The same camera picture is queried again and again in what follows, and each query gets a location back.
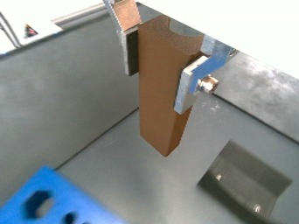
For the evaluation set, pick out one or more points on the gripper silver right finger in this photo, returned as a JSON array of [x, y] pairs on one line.
[[196, 78]]

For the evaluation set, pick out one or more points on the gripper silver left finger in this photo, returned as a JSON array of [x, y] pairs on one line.
[[124, 14]]

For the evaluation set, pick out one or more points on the brown arch block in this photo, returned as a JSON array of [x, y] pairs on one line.
[[165, 53]]

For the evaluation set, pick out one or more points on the dark grey cradle fixture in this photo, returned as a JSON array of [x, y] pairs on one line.
[[244, 184]]

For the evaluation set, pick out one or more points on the blue foam shape board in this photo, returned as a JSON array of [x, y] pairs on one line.
[[49, 200]]

